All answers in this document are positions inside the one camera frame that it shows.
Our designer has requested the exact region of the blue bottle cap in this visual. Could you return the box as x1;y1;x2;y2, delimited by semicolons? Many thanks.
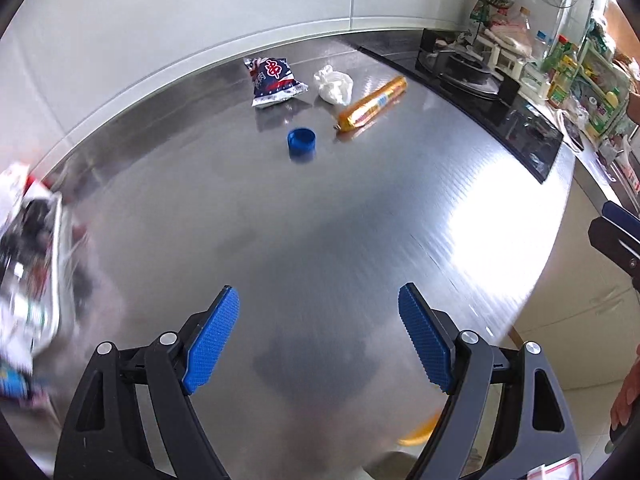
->
286;128;317;157

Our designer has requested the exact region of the orange sausage stick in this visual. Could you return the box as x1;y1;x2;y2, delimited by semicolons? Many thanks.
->
336;76;408;132

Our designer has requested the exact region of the red white blue snack bag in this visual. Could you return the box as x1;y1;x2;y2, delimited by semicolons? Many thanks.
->
243;58;308;108

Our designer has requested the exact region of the white tissue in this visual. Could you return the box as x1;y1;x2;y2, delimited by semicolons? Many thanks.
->
314;65;354;106

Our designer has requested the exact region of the person's right hand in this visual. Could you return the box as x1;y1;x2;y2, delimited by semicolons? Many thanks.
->
610;346;640;430

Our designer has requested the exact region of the green oil bottle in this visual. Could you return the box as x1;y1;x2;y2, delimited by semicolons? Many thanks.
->
541;34;572;76

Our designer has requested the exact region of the blue labelled bottle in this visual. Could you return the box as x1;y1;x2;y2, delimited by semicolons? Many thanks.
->
0;362;34;401

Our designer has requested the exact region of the white plastic tray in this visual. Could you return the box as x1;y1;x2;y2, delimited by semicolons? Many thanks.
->
1;193;75;358

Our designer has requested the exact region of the black gas stove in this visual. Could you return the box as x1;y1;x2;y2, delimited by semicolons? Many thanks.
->
355;28;563;182

